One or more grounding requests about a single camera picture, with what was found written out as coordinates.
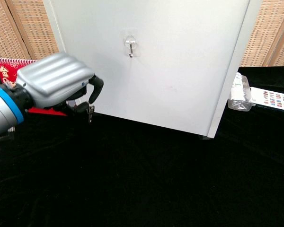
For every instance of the woven bamboo folding screen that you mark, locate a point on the woven bamboo folding screen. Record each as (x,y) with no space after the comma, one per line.
(26,28)

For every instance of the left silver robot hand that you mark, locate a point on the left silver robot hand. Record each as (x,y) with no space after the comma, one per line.
(54,78)

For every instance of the white metal cabinet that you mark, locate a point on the white metal cabinet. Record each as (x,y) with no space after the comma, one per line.
(156,71)

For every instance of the silver key bunch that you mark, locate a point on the silver key bunch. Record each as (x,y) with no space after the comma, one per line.
(91,113)

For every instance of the red 2026 desk calendar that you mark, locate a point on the red 2026 desk calendar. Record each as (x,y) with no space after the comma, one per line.
(7,71)

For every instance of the black velvet table cloth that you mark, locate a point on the black velvet table cloth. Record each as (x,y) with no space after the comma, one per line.
(142,179)

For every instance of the clear plastic wrapped package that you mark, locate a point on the clear plastic wrapped package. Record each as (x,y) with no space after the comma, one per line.
(239,95)

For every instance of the white printed card sheet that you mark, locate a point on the white printed card sheet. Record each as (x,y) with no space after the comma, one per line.
(274,98)

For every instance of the clear adhesive wall hook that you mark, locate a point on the clear adhesive wall hook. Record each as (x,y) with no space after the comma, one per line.
(131,46)

